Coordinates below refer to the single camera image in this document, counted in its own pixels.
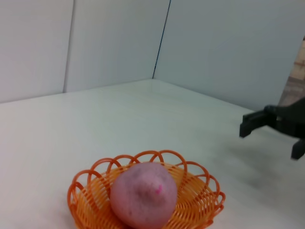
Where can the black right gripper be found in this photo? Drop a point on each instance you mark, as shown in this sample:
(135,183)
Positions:
(293,119)

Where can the pink fuzzy peach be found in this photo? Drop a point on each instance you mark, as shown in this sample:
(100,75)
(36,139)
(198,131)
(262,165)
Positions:
(143,195)

